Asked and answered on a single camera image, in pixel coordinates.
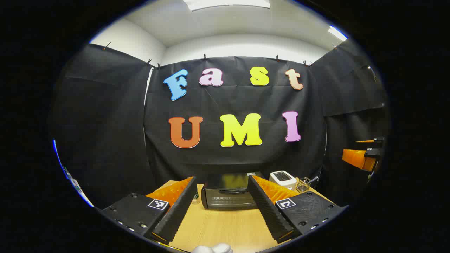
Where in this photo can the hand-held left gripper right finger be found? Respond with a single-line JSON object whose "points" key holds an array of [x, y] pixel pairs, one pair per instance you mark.
{"points": [[269, 214]]}

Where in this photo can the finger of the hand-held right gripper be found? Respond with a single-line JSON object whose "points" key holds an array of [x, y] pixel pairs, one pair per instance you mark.
{"points": [[357, 157], [378, 140]]}

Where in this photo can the clear plastic water bottle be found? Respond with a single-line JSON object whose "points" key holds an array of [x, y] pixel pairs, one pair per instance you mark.
{"points": [[195, 199]]}

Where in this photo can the metal utensil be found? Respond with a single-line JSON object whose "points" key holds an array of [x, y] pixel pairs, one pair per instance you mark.
{"points": [[313, 179]]}

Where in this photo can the white toaster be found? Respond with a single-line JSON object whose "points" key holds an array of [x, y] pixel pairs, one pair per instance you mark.
{"points": [[283, 179]]}

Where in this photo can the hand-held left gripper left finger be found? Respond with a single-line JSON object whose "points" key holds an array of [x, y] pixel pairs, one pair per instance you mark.
{"points": [[177, 211]]}

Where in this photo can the ceiling light panel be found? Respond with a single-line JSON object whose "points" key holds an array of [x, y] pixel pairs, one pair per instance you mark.
{"points": [[337, 33], [225, 3]]}

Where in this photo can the black electric oven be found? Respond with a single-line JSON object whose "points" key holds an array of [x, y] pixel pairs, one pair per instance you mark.
{"points": [[225, 200]]}

